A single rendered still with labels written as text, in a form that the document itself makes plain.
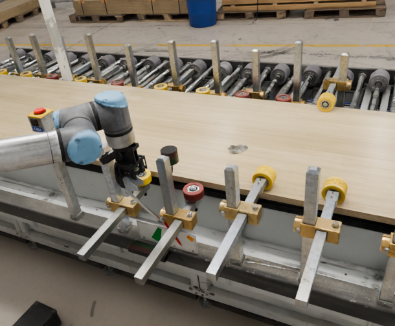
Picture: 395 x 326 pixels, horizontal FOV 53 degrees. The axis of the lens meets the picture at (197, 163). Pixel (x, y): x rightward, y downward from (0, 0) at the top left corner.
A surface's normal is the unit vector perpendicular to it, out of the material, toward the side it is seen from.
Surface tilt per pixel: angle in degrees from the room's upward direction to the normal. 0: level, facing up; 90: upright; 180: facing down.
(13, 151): 56
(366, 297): 0
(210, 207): 90
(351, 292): 0
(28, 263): 0
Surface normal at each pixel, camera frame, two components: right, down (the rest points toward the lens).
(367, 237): -0.42, 0.55
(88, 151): 0.48, 0.45
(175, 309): -0.11, -0.83
